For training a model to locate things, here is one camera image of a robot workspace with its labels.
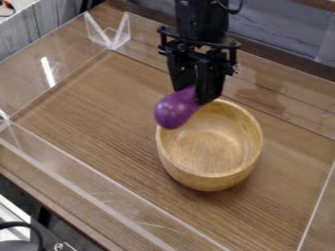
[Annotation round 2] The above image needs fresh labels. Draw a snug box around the clear acrylic corner bracket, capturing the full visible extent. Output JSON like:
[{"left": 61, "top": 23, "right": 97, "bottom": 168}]
[{"left": 84, "top": 12, "right": 130, "bottom": 51}]

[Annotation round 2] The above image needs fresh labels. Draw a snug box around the black cable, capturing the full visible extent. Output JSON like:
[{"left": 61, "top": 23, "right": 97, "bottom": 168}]
[{"left": 0, "top": 222, "right": 46, "bottom": 251}]

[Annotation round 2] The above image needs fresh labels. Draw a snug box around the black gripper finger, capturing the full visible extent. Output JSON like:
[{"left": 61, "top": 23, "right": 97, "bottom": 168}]
[
  {"left": 166, "top": 52, "right": 194, "bottom": 91},
  {"left": 194, "top": 60, "right": 225, "bottom": 105}
]

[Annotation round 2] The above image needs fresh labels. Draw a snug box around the clear acrylic tray enclosure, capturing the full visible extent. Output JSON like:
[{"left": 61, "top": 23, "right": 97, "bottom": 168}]
[{"left": 0, "top": 13, "right": 335, "bottom": 251}]

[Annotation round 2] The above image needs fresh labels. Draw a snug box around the purple toy eggplant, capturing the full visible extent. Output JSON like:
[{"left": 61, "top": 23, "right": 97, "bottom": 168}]
[{"left": 154, "top": 86, "right": 201, "bottom": 129}]

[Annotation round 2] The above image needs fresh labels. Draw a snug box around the wooden bowl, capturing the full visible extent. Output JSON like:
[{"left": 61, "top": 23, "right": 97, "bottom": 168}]
[{"left": 156, "top": 99, "right": 264, "bottom": 191}]

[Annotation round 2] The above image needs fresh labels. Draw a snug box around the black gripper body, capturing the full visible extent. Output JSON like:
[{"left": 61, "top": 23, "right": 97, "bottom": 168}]
[{"left": 157, "top": 0, "right": 241, "bottom": 75}]

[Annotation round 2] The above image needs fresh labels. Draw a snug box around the white cabinet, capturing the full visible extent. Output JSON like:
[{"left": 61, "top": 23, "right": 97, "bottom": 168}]
[{"left": 0, "top": 0, "right": 85, "bottom": 61}]

